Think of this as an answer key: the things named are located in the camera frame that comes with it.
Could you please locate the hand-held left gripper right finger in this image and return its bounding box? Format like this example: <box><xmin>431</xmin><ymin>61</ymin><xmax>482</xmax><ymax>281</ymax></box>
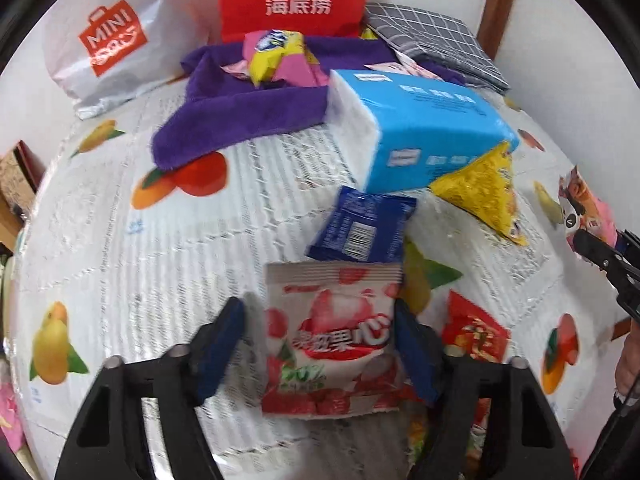
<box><xmin>394</xmin><ymin>300</ymin><xmax>573</xmax><ymax>480</ymax></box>

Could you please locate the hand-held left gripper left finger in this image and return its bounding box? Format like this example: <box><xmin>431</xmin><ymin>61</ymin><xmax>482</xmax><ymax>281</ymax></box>
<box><xmin>54</xmin><ymin>297</ymin><xmax>247</xmax><ymax>480</ymax></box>

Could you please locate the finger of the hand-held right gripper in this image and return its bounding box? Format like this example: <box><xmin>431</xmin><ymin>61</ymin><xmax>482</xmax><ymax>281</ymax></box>
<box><xmin>572</xmin><ymin>227</ymin><xmax>626</xmax><ymax>276</ymax></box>
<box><xmin>619</xmin><ymin>229</ymin><xmax>640</xmax><ymax>263</ymax></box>

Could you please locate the pink bear snack packet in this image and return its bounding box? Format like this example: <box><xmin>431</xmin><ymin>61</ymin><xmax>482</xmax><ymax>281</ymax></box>
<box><xmin>557</xmin><ymin>165</ymin><xmax>621</xmax><ymax>261</ymax></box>

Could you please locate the red snack packet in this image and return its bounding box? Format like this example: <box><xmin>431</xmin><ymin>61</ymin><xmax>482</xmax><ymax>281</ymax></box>
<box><xmin>440</xmin><ymin>290</ymin><xmax>511</xmax><ymax>363</ymax></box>

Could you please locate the pink yellow snack packet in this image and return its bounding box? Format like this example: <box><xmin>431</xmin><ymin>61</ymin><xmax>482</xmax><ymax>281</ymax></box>
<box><xmin>406</xmin><ymin>400</ymin><xmax>451</xmax><ymax>480</ymax></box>

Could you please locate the white strawberry snack packet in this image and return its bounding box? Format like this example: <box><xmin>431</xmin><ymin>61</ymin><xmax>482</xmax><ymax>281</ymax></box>
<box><xmin>261</xmin><ymin>260</ymin><xmax>407</xmax><ymax>418</ymax></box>

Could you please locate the small pink white packet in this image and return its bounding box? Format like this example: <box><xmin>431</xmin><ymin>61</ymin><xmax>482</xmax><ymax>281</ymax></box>
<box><xmin>365</xmin><ymin>57</ymin><xmax>441</xmax><ymax>81</ymax></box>
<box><xmin>220</xmin><ymin>59</ymin><xmax>251</xmax><ymax>81</ymax></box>

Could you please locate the pink crinkled snack packet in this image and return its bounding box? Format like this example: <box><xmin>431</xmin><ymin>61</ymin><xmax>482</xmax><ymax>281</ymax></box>
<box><xmin>272</xmin><ymin>52</ymin><xmax>331</xmax><ymax>88</ymax></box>

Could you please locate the person's right hand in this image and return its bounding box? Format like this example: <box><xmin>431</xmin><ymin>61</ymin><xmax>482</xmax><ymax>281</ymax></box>
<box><xmin>614</xmin><ymin>325</ymin><xmax>640</xmax><ymax>407</ymax></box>

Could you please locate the fruit print tablecloth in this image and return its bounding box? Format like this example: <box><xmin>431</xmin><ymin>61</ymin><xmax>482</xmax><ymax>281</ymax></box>
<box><xmin>10</xmin><ymin>60</ymin><xmax>640</xmax><ymax>480</ymax></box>

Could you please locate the blue tissue pack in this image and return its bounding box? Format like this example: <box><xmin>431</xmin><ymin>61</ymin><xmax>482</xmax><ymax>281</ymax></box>
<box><xmin>327</xmin><ymin>67</ymin><xmax>521</xmax><ymax>196</ymax></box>

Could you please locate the pink cloth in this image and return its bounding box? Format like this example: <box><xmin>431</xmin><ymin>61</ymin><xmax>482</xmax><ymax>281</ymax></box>
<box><xmin>0</xmin><ymin>380</ymin><xmax>26</xmax><ymax>451</ymax></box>

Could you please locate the purple towel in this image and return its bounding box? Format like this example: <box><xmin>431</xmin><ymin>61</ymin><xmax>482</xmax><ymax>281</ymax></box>
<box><xmin>150</xmin><ymin>30</ymin><xmax>471</xmax><ymax>171</ymax></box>

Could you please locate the brown patterned box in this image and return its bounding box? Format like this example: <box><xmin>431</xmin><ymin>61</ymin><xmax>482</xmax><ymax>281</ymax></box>
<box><xmin>0</xmin><ymin>140</ymin><xmax>48</xmax><ymax>211</ymax></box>

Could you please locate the grey checked cloth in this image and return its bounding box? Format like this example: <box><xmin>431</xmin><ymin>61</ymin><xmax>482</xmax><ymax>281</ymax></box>
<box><xmin>362</xmin><ymin>2</ymin><xmax>511</xmax><ymax>93</ymax></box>

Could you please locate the white plastic bag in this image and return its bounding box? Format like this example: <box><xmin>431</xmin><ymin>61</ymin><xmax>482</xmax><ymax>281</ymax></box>
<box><xmin>42</xmin><ymin>0</ymin><xmax>221</xmax><ymax>121</ymax></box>

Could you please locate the red paper bag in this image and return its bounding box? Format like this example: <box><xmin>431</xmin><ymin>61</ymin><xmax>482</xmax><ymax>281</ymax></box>
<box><xmin>215</xmin><ymin>0</ymin><xmax>373</xmax><ymax>43</ymax></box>

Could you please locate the brown wooden door frame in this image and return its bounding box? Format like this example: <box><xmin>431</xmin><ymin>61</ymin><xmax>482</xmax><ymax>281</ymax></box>
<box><xmin>475</xmin><ymin>0</ymin><xmax>521</xmax><ymax>76</ymax></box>

